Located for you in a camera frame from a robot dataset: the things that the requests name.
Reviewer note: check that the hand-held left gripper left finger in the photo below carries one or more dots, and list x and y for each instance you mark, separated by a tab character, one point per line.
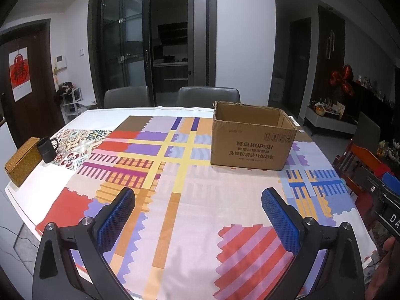
115	218

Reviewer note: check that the brown cardboard box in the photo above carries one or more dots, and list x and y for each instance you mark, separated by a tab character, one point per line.
250	153

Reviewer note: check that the dark wooden entry door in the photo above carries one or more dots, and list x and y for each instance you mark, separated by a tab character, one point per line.
322	75

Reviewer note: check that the orange wooden chair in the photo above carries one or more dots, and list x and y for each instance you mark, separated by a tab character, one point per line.
364	154

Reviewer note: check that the black range hood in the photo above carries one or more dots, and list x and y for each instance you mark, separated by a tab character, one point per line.
172	33

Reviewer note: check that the black mug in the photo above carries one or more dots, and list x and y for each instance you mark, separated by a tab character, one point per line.
47	151

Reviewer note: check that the white wall intercom panel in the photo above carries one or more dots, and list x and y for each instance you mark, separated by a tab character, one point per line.
61	62

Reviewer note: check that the dark sideboard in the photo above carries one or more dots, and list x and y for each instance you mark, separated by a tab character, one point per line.
368	100

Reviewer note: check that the red wall calendar poster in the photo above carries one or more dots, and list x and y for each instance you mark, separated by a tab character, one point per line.
20	73

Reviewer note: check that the artificial flower bunch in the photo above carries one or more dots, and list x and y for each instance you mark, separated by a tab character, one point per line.
387	150

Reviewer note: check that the dark interior door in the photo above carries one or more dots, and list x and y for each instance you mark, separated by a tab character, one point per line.
300	68

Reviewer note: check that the dark sliding glass door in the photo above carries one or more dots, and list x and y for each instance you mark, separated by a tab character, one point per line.
125	37

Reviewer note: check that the white shoe rack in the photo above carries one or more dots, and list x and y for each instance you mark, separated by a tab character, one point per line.
70	103

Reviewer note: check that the person's right hand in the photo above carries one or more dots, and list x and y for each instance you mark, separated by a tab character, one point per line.
392	253

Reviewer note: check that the white low cabinet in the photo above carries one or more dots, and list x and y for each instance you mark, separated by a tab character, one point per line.
325	122

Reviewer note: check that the brown wooden door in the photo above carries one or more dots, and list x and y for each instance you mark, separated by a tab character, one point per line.
40	68

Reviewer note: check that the grey dining chair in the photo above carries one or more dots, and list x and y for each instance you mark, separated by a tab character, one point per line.
367	131
126	97
206	95

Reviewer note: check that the red cloth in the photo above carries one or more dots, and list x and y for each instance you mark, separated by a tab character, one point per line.
382	168

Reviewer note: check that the red foil balloon bunch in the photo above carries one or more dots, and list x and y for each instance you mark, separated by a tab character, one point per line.
347	72

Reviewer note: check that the kitchen counter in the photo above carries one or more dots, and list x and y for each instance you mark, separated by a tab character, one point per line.
170	75

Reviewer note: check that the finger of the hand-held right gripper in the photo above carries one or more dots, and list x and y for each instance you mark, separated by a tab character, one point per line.
379	190
393	179

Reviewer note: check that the small wicker basket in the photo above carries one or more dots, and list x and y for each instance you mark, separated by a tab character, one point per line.
320	110

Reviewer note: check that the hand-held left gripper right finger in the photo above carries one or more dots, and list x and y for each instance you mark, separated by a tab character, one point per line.
281	222

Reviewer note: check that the woven rattan box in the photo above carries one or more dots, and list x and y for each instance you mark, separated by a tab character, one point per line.
22	162

